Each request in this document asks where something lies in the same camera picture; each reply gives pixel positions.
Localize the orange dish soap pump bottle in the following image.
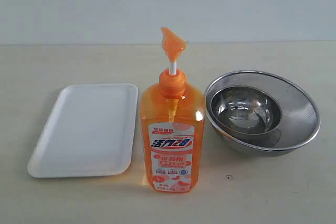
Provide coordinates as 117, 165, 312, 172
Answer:
140, 27, 205, 193

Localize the small stainless steel bowl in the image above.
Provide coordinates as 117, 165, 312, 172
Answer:
211, 86, 282, 147

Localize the white rectangular plastic tray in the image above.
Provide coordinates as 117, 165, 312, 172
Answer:
27, 83, 138, 178

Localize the steel mesh strainer basket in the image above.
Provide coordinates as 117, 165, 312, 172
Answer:
204, 70, 320, 157

